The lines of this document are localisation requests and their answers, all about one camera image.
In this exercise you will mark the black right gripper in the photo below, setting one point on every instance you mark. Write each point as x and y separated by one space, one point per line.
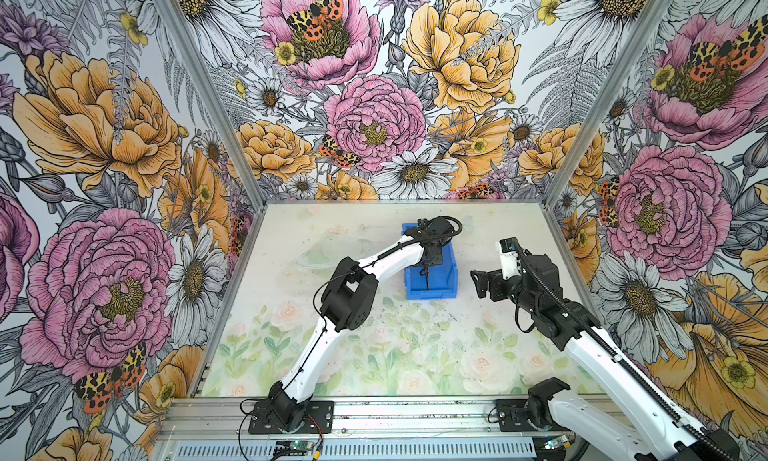
496 279

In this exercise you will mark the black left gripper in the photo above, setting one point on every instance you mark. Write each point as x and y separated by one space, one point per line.
437 259

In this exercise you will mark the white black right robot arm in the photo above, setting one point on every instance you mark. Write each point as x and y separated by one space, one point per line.
657 428

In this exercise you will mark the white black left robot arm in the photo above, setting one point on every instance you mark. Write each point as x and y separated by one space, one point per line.
343 304

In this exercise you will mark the blue plastic bin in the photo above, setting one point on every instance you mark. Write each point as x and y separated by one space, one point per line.
443 279

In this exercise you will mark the green circuit board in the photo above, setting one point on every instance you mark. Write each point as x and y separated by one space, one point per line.
296 448

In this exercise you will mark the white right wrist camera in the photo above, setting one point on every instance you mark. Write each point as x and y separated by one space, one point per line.
509 258

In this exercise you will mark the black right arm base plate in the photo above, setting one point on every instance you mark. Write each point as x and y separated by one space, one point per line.
513 416

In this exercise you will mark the aluminium corner post right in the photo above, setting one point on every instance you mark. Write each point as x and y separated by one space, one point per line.
646 27

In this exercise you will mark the aluminium corner post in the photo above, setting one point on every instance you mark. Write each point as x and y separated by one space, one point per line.
184 41
646 27

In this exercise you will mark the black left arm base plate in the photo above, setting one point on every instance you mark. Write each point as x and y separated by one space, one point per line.
312 417

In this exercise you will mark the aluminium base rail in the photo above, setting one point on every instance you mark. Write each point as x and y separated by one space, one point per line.
368 428

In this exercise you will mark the aluminium corner post left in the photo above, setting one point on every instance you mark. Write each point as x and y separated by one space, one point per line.
184 41

